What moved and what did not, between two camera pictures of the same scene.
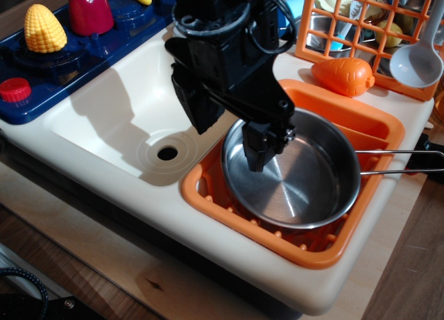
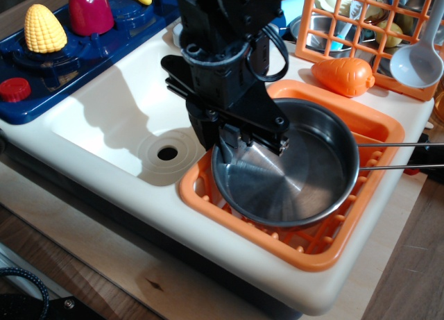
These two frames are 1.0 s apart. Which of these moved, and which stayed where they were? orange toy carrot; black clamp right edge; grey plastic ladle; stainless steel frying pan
Moved: stainless steel frying pan
Stayed: grey plastic ladle; orange toy carrot; black clamp right edge
